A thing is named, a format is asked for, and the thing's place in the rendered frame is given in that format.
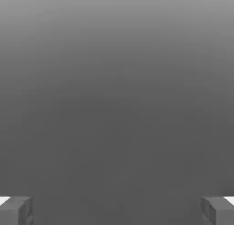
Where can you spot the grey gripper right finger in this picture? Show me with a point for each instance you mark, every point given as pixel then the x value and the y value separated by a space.
pixel 220 211

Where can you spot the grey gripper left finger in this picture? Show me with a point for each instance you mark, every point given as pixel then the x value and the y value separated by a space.
pixel 12 211

